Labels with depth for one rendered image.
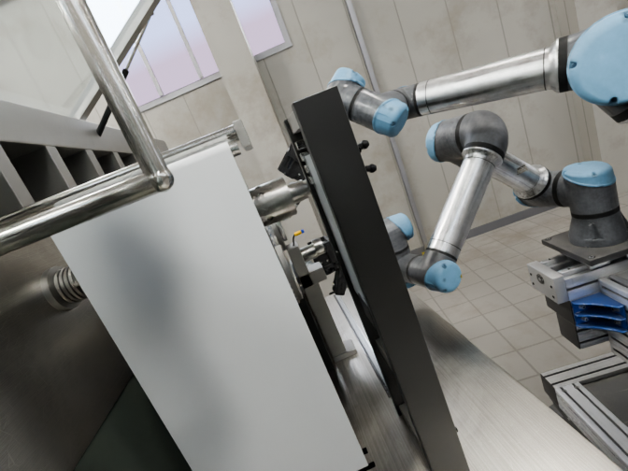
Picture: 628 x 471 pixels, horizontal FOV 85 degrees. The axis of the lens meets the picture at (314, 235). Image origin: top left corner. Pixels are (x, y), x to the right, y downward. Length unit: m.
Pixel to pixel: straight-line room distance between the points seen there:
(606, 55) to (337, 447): 0.68
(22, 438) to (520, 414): 0.66
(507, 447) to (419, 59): 3.19
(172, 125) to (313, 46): 1.46
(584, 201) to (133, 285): 1.17
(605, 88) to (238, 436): 0.71
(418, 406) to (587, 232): 0.92
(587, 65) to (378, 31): 2.91
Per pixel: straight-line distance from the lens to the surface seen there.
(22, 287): 0.61
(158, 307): 0.50
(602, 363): 1.80
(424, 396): 0.51
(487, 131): 0.95
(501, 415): 0.68
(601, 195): 1.27
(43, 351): 0.59
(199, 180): 0.45
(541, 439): 0.65
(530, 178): 1.26
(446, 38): 3.60
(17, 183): 0.72
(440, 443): 0.57
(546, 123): 3.92
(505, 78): 0.82
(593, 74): 0.66
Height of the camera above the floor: 1.39
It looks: 14 degrees down
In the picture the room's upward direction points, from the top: 22 degrees counter-clockwise
